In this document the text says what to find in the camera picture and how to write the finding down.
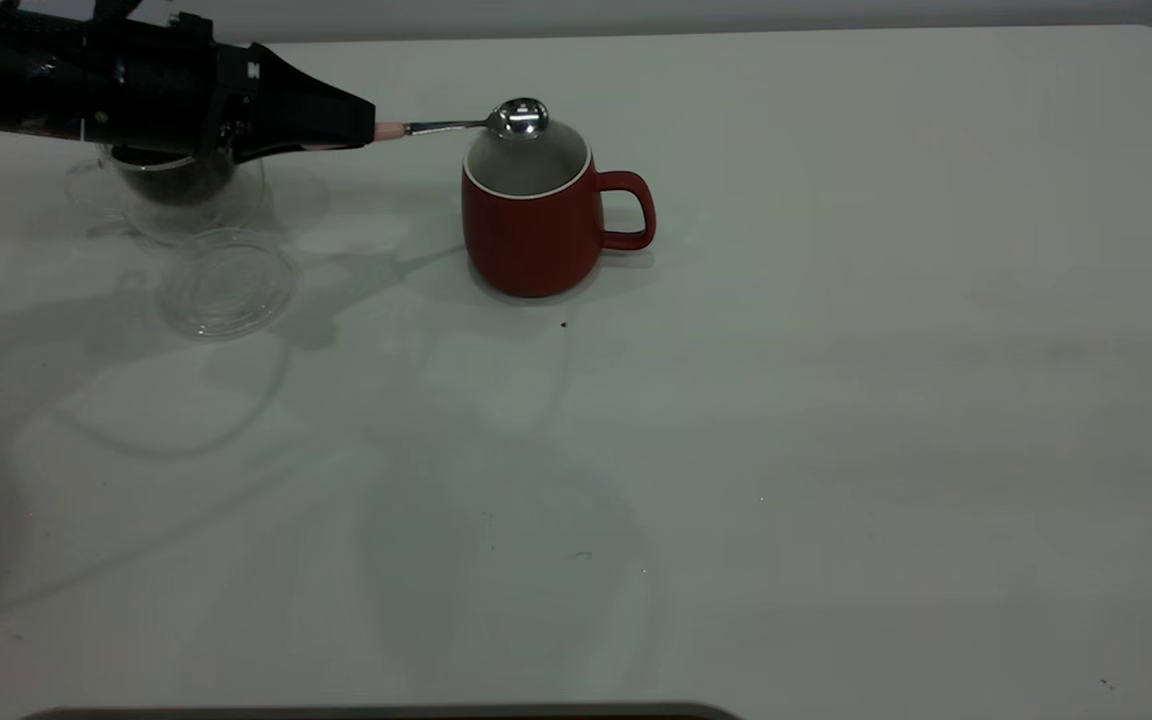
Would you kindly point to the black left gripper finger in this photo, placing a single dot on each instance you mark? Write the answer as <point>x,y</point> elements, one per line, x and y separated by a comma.
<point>306,105</point>
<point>276,153</point>

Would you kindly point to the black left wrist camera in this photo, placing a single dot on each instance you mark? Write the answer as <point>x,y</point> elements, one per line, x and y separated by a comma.
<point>191,28</point>

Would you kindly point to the red ceramic mug white inside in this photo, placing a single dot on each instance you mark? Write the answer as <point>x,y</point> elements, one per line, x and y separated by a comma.
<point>526,250</point>

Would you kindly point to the clear double-wall glass cup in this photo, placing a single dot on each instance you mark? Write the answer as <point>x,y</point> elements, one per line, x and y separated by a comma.
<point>241,200</point>

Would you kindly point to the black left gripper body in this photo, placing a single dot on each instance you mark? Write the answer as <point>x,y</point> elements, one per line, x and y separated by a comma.
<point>166,95</point>

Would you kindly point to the clear round glass lid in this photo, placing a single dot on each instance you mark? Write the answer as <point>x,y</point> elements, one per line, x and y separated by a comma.
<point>226,300</point>

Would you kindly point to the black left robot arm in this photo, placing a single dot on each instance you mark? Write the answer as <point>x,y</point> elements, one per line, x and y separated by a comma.
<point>6,80</point>

